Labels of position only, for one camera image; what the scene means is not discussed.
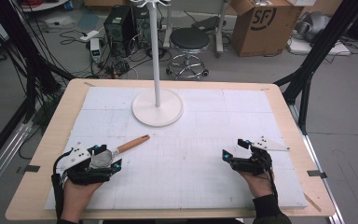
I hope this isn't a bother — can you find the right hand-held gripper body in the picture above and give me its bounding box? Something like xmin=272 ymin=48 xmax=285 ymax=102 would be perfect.
xmin=229 ymin=135 xmax=291 ymax=175

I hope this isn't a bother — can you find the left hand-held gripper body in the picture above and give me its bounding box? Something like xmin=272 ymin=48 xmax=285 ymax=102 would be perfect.
xmin=59 ymin=142 xmax=114 ymax=187

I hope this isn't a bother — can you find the mesh strainer with wooden handle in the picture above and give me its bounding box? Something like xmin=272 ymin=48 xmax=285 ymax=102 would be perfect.
xmin=89 ymin=133 xmax=151 ymax=169

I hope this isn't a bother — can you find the person's right hand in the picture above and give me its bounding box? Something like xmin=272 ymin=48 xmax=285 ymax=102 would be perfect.
xmin=237 ymin=169 xmax=275 ymax=199

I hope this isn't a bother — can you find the person's left hand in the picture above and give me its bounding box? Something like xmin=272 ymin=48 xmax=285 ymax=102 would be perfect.
xmin=61 ymin=178 xmax=103 ymax=223

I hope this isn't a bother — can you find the black tape strip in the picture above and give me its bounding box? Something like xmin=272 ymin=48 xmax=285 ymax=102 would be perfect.
xmin=15 ymin=164 xmax=41 ymax=175
xmin=306 ymin=169 xmax=328 ymax=180

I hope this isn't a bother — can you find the white grid foam board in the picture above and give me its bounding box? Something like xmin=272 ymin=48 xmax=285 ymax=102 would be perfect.
xmin=44 ymin=86 xmax=309 ymax=210

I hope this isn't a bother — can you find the white hook stand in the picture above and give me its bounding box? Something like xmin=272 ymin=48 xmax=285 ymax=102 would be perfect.
xmin=129 ymin=0 xmax=185 ymax=128

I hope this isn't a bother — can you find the white power supply unit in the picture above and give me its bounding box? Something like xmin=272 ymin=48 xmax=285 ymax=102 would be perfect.
xmin=89 ymin=37 xmax=103 ymax=63

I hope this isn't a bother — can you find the brown cardboard box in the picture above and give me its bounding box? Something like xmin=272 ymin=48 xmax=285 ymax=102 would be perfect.
xmin=230 ymin=0 xmax=305 ymax=58

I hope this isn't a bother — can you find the white power strip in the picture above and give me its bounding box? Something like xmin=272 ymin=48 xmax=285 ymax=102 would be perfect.
xmin=79 ymin=29 xmax=101 ymax=43

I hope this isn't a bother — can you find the flat white board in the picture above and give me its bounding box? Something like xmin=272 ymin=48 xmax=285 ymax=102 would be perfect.
xmin=286 ymin=36 xmax=351 ymax=57

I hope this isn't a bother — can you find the grey metal stand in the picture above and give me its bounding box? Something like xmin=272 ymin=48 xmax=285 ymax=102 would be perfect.
xmin=214 ymin=0 xmax=231 ymax=58

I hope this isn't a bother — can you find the black round stool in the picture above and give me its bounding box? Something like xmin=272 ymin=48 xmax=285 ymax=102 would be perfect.
xmin=166 ymin=27 xmax=212 ymax=81

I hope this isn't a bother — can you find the black computer tower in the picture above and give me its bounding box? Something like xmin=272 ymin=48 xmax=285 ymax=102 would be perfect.
xmin=103 ymin=5 xmax=139 ymax=58

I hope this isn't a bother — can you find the grey rounded machine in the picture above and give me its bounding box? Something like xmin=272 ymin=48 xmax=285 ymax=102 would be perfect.
xmin=294 ymin=11 xmax=333 ymax=42

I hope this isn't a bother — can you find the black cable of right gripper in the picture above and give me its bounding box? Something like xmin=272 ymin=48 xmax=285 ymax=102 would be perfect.
xmin=260 ymin=154 xmax=280 ymax=200

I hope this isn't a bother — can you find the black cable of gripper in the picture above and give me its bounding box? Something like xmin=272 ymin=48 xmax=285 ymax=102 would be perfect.
xmin=260 ymin=154 xmax=280 ymax=200
xmin=51 ymin=148 xmax=75 ymax=220

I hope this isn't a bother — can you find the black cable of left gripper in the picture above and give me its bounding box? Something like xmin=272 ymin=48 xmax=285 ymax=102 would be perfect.
xmin=51 ymin=148 xmax=75 ymax=220

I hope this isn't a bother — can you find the black metal frame strut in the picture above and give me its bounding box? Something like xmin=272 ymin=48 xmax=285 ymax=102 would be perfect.
xmin=0 ymin=0 xmax=76 ymax=124
xmin=273 ymin=0 xmax=358 ymax=135

